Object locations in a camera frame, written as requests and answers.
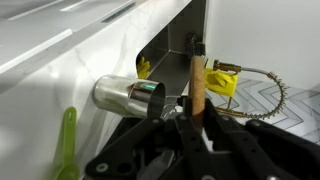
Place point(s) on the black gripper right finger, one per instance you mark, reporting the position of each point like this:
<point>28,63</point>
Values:
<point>237,154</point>

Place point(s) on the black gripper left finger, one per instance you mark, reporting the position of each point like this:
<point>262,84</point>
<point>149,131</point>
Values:
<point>150,150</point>

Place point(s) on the shiny metal cup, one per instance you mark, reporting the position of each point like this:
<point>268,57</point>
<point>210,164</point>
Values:
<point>129,97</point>

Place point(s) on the round cork teacup pad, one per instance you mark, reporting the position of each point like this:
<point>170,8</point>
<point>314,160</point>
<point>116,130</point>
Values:
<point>197,91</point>

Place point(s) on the green plastic spoon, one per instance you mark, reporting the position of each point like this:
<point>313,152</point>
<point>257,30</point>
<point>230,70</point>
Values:
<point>68,169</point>

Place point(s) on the gold spring kitchen faucet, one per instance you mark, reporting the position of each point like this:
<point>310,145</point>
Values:
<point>253,99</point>

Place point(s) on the stainless steel sink basin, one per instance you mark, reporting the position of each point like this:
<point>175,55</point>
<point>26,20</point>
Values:
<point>168,51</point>

